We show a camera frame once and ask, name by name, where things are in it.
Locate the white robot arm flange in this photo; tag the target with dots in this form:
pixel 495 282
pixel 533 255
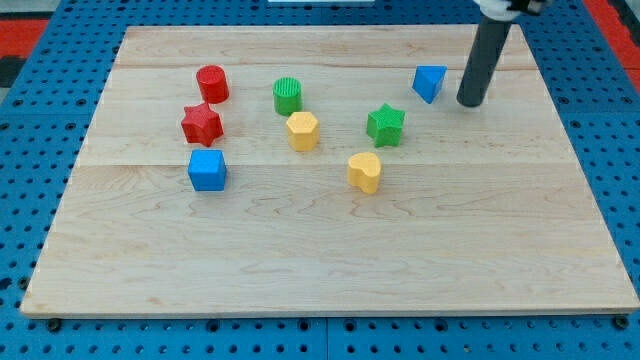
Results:
pixel 508 10

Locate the blue triangle block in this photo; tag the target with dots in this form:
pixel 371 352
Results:
pixel 428 81

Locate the yellow hexagon block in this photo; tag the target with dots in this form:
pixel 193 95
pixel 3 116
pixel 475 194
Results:
pixel 302 131

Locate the yellow heart block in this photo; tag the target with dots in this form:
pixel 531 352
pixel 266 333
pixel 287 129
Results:
pixel 364 171

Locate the light wooden board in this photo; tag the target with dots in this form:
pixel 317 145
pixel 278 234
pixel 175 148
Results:
pixel 479 211

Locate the red cylinder block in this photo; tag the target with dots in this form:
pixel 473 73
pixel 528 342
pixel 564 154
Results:
pixel 212 83

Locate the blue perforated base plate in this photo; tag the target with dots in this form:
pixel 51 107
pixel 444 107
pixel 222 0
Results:
pixel 46 113

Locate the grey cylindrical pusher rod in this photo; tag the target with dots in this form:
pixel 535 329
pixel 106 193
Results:
pixel 489 41

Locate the green star block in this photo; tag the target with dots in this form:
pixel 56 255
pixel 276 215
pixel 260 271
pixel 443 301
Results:
pixel 385 126

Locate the green cylinder block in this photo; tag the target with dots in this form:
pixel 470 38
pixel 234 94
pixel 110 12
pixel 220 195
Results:
pixel 287 93

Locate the blue cube block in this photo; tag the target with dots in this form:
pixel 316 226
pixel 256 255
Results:
pixel 207 170

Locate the red star block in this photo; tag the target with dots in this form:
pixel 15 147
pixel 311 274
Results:
pixel 201 124

